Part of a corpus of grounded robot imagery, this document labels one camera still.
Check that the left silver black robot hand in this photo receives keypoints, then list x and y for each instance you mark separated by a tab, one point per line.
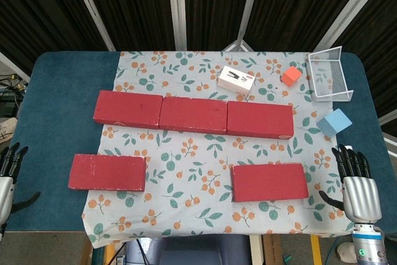
6	190

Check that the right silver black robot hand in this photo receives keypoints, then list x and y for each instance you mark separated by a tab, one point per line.
361	196

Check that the red brick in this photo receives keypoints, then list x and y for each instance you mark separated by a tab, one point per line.
127	108
270	182
107	172
260	119
192	114

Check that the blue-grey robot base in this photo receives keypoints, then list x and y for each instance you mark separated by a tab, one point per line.
198	251

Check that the yellow table leg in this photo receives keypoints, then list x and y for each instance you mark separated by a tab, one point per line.
315	251
109	254

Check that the light blue cube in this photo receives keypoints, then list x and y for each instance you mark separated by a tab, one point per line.
335	122

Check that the brown cardboard box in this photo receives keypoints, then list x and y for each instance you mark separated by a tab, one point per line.
271	251

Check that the blue padded table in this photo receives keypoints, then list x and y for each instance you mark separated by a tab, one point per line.
62	72

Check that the orange cube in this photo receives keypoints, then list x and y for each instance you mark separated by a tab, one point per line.
291	76

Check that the white stapler box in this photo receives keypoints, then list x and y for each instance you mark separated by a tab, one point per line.
234	80

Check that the floral tablecloth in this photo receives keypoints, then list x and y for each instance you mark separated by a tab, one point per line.
186	184

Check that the white metal frame post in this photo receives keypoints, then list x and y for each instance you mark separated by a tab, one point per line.
93	10
347	7
248	7
177	7

